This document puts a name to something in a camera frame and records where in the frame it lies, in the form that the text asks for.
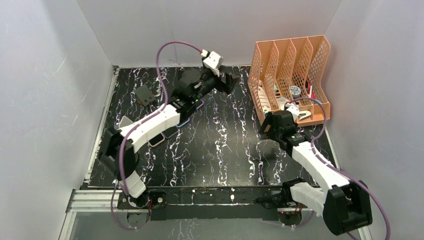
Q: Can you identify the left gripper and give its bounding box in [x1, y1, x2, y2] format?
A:
[192, 65, 240, 104]

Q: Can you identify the orange desk file organizer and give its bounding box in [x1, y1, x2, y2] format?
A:
[247, 35, 331, 127]

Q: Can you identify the pink case phone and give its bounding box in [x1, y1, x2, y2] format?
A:
[148, 133, 166, 148]

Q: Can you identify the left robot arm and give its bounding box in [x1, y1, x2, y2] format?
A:
[98, 66, 241, 208]

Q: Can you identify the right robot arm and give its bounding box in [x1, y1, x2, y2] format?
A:
[256, 110, 373, 236]

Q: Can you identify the blue case phone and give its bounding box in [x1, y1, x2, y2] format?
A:
[176, 117, 191, 129]

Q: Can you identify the dark wooden phone stand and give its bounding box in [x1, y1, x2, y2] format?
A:
[135, 85, 156, 107]

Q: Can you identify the silver metal phone stand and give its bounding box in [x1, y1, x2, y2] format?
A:
[114, 115, 134, 130]

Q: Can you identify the white oval label pack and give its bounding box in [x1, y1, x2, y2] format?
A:
[257, 86, 271, 112]

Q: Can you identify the white plastic packet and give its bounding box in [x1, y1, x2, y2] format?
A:
[274, 90, 291, 110]

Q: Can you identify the round blue lid jar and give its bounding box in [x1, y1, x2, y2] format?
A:
[289, 85, 302, 99]

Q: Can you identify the magenta notebook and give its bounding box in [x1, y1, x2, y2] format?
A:
[305, 79, 313, 98]

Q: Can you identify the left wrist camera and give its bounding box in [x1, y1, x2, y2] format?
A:
[200, 49, 224, 77]

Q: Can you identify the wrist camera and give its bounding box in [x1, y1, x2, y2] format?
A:
[284, 102, 300, 122]
[200, 49, 224, 77]

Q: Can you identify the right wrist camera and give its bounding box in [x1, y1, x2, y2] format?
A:
[284, 102, 300, 122]

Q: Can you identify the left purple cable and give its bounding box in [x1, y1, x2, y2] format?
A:
[110, 41, 208, 231]

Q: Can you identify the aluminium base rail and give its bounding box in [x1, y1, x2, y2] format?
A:
[59, 188, 374, 240]

